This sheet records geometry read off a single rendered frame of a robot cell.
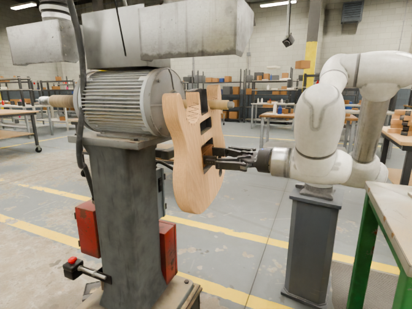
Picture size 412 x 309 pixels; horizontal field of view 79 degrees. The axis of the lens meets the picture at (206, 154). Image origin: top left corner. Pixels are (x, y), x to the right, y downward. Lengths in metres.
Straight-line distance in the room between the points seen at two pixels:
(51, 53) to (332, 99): 0.96
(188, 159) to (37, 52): 0.75
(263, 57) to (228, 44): 11.44
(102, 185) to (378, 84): 1.15
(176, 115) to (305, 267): 1.36
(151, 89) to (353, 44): 11.36
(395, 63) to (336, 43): 10.82
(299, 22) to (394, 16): 3.24
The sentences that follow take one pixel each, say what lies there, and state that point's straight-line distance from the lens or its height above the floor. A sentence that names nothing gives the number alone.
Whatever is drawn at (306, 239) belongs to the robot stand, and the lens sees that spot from 1.67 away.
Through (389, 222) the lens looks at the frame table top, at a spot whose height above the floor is 0.93.
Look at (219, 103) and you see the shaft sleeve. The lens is 0.85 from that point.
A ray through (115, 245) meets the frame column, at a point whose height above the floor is 0.65.
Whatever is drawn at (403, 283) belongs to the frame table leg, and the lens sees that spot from 0.79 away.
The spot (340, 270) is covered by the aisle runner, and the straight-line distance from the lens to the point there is 2.27.
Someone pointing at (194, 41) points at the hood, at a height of 1.43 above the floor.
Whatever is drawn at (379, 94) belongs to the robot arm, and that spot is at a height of 1.28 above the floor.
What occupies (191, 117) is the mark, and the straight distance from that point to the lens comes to 0.76.
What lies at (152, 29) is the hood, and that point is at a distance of 0.81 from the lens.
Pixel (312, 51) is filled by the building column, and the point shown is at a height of 2.34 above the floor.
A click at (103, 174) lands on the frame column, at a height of 0.97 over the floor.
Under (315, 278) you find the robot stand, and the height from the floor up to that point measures 0.20.
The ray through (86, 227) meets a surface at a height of 0.70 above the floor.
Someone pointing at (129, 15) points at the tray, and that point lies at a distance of 0.98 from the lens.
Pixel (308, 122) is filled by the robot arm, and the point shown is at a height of 1.23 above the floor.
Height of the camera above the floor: 1.29
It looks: 14 degrees down
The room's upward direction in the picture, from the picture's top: straight up
